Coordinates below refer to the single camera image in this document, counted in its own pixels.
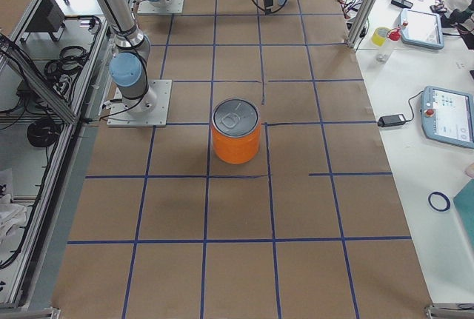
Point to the yellow tape roll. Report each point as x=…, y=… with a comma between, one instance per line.
x=379, y=36

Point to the black smartphone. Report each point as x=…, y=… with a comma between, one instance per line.
x=404, y=4

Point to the red cap squeeze bottle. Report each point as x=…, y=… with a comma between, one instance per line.
x=393, y=36

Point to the orange tin can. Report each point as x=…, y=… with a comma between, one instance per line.
x=236, y=131

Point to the far teach pendant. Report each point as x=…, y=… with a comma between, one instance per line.
x=421, y=29

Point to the teach pendant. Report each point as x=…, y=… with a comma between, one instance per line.
x=447, y=116
x=421, y=29

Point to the small black power brick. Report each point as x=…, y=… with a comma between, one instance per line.
x=391, y=120

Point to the near teach pendant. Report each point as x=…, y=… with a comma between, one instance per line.
x=447, y=116

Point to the white crumpled cloth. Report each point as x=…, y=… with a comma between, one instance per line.
x=13, y=216

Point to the aluminium frame post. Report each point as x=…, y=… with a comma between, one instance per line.
x=359, y=22

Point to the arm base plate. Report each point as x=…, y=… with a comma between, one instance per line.
x=160, y=7
x=152, y=110

